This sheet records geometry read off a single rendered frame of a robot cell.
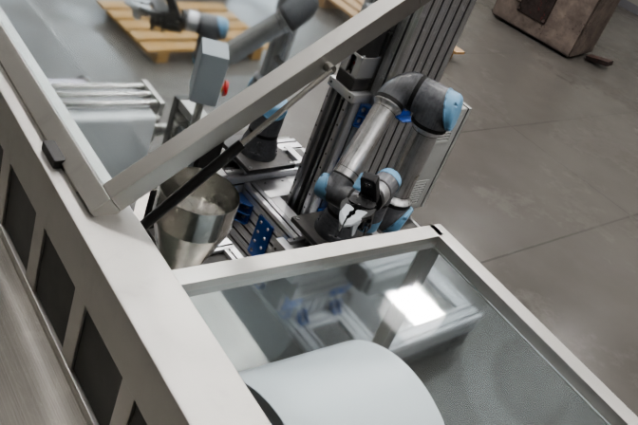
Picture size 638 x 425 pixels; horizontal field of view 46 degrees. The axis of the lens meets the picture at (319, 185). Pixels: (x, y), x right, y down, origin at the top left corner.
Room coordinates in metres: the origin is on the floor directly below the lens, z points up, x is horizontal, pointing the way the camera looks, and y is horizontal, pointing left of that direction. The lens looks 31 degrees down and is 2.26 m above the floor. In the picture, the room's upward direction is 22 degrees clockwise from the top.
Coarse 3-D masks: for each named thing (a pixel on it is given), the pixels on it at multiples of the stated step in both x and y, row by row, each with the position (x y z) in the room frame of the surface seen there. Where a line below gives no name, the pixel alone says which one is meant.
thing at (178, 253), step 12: (180, 204) 1.12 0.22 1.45; (192, 204) 1.13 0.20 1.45; (204, 204) 1.14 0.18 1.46; (156, 228) 1.03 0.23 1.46; (156, 240) 1.04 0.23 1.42; (168, 240) 1.01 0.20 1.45; (180, 240) 1.00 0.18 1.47; (168, 252) 1.02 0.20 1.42; (180, 252) 1.01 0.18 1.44; (192, 252) 1.02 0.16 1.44; (204, 252) 1.03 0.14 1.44; (168, 264) 1.03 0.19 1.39; (180, 264) 1.03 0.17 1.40; (192, 264) 1.03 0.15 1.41
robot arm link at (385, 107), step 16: (400, 80) 2.15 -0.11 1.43; (416, 80) 2.15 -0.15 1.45; (384, 96) 2.11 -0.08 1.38; (400, 96) 2.12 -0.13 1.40; (368, 112) 2.10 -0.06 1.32; (384, 112) 2.09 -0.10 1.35; (400, 112) 2.12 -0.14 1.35; (368, 128) 2.05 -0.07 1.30; (384, 128) 2.07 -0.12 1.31; (352, 144) 2.01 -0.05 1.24; (368, 144) 2.02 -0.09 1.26; (352, 160) 1.97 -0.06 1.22; (320, 176) 1.93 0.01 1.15; (336, 176) 1.93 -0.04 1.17; (352, 176) 1.95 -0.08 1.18; (320, 192) 1.91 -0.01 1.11; (336, 192) 1.90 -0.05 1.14; (352, 192) 1.91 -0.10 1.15
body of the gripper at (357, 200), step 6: (360, 192) 1.80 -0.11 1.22; (348, 198) 1.72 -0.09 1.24; (354, 198) 1.73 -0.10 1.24; (360, 198) 1.73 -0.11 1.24; (366, 198) 1.74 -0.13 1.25; (354, 204) 1.70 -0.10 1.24; (360, 204) 1.70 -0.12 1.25; (366, 204) 1.71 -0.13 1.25; (372, 204) 1.72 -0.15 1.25; (378, 204) 1.79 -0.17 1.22; (354, 210) 1.70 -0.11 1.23; (348, 216) 1.71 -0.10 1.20; (366, 222) 1.73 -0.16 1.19; (348, 228) 1.70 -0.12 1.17; (360, 228) 1.69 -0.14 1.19; (366, 228) 1.70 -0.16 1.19
